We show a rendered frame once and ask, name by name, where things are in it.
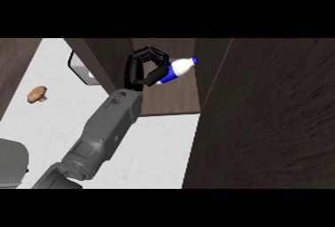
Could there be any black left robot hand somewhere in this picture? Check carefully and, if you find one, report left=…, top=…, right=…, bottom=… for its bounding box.
left=122, top=46, right=171, bottom=92

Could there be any white and blue water bottle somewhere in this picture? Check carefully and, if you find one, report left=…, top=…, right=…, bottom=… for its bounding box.
left=155, top=56, right=201, bottom=86

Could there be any dark wooden cabinet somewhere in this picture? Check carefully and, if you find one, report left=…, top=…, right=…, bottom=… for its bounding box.
left=63, top=38, right=233, bottom=117

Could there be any dark wooden cabinet door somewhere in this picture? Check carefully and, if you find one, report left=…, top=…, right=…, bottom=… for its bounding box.
left=181, top=38, right=335, bottom=190

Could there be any brown mushroom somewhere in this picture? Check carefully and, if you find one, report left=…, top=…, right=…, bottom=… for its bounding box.
left=26, top=85, right=49, bottom=105

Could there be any dark wooden panel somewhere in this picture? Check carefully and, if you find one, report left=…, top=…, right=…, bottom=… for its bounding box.
left=0, top=38, right=43, bottom=121

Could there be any grey rounded object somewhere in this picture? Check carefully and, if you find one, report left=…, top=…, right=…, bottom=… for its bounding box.
left=0, top=137, right=29, bottom=190

